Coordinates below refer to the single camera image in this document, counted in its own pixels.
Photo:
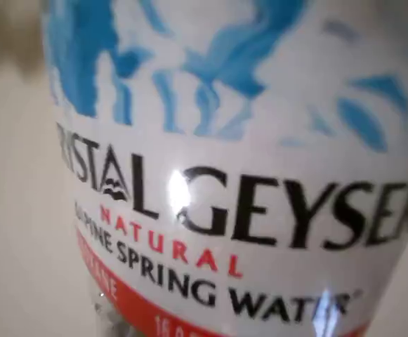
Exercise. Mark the clear plastic water bottle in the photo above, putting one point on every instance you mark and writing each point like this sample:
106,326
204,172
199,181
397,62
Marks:
245,168

